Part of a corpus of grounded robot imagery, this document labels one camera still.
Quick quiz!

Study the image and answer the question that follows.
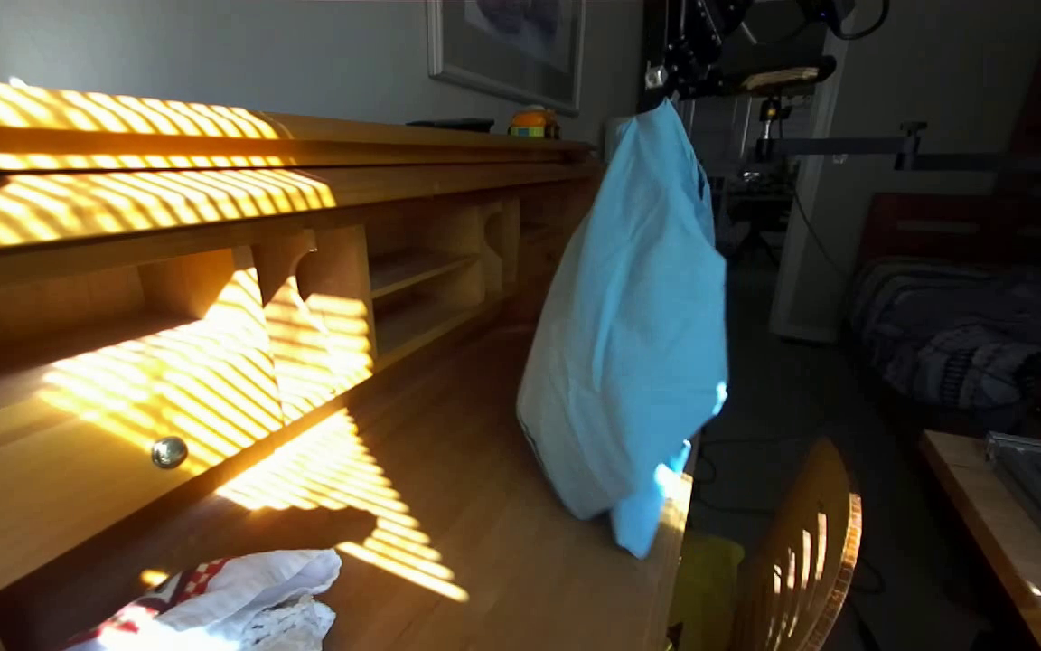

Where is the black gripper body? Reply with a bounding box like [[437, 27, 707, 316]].
[[642, 0, 748, 103]]

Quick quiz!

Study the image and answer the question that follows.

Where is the light blue cloth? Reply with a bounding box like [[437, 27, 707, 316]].
[[514, 99, 732, 560]]

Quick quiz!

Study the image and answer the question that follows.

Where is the wooden roll-top desk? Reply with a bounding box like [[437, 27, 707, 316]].
[[0, 72, 696, 651]]

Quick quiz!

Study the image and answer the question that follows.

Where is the white red crumpled cloth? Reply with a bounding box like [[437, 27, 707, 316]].
[[62, 546, 348, 651]]

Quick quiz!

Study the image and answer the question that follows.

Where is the small wooden desk drawer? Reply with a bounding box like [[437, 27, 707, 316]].
[[0, 401, 349, 605]]

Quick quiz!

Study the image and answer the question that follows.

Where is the small orange object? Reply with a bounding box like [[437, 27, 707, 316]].
[[505, 103, 562, 146]]

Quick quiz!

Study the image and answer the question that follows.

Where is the bed with striped blanket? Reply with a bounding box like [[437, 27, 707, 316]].
[[850, 255, 1041, 425]]

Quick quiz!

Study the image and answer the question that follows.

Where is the wooden spindle chair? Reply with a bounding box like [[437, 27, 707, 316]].
[[729, 433, 866, 651]]

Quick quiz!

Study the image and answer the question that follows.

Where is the yellow bin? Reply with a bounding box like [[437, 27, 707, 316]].
[[664, 533, 748, 651]]

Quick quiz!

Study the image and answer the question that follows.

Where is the wooden side table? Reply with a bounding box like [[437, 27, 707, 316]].
[[914, 425, 1041, 651]]

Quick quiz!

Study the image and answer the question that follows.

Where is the round metal drawer knob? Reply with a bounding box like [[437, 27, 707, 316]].
[[147, 433, 190, 474]]

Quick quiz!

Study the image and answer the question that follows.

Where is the black camera tripod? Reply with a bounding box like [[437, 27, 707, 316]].
[[739, 58, 929, 264]]

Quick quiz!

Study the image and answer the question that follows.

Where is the framed wall picture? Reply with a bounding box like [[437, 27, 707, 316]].
[[421, 0, 589, 118]]

